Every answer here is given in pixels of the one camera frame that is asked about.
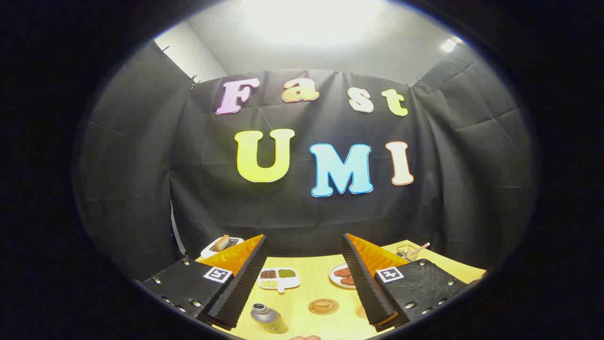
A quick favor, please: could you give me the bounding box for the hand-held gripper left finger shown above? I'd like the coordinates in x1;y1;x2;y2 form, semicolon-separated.
142;235;268;330

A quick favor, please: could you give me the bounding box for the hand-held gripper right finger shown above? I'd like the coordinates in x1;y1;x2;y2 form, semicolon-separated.
341;233;472;332

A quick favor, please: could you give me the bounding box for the silver bottle with green label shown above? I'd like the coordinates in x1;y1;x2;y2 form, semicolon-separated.
250;303;289;334

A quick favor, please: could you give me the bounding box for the round cork coaster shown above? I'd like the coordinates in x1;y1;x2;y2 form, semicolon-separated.
308;298;340;315

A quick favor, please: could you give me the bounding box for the white round plate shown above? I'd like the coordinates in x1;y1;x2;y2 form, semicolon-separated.
329;263;357;289

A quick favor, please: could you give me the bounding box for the white divided tray of beans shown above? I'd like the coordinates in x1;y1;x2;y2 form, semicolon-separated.
258;267;301;294

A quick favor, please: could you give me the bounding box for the white toaster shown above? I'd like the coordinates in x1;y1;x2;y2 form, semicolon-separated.
201;236;245;259

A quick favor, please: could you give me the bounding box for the wooden table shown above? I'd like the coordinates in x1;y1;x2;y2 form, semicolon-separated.
196;240;487;340

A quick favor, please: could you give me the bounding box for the wire basket holder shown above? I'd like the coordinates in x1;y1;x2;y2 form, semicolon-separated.
395;244;420;262

